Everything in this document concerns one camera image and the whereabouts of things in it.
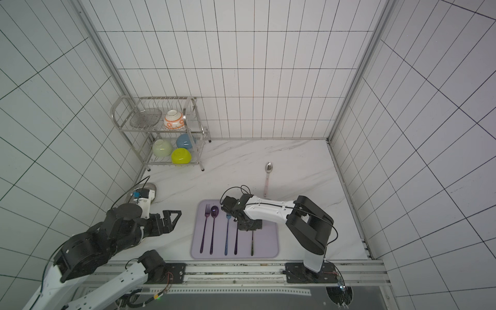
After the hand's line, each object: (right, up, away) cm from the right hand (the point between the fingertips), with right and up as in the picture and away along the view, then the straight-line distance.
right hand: (245, 228), depth 84 cm
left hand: (-27, +11, -19) cm, 34 cm away
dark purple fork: (-18, +5, +4) cm, 19 cm away
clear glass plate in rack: (-49, +52, +8) cm, 72 cm away
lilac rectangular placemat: (-13, -2, -3) cm, 13 cm away
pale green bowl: (-46, +37, +19) cm, 62 cm away
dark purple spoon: (-14, +7, +3) cm, 16 cm away
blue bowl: (-36, +41, +24) cm, 60 cm away
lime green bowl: (-35, +32, +16) cm, 50 cm away
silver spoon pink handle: (+12, +25, +19) cm, 34 cm away
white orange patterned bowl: (-32, +49, +1) cm, 59 cm away
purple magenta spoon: (-4, -7, -7) cm, 11 cm away
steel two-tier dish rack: (-36, +45, +2) cm, 58 cm away
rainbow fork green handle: (+3, -5, -5) cm, 8 cm away
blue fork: (-8, +4, +3) cm, 10 cm away
